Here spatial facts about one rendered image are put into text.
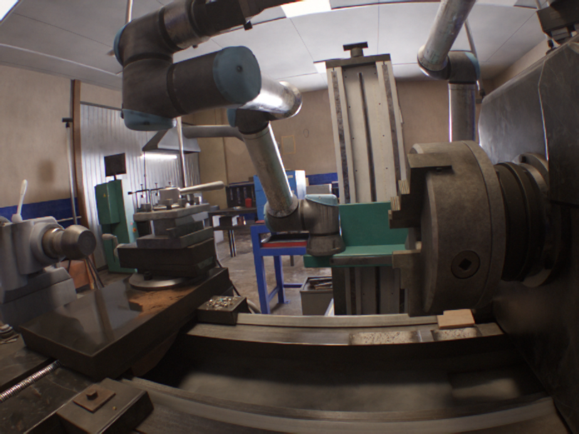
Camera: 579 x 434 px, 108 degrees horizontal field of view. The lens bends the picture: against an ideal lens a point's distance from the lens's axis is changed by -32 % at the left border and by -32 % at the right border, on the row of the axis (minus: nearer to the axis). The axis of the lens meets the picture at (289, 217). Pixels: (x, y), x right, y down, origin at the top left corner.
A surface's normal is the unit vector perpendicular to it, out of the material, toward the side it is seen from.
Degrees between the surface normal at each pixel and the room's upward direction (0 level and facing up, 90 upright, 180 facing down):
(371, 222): 90
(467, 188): 61
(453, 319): 18
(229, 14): 131
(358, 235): 90
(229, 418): 48
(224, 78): 115
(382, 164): 90
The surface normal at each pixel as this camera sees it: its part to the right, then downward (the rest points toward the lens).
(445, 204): -0.27, -0.22
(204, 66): -0.21, 0.00
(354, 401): -0.07, -0.98
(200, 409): -0.25, -0.55
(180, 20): -0.18, 0.58
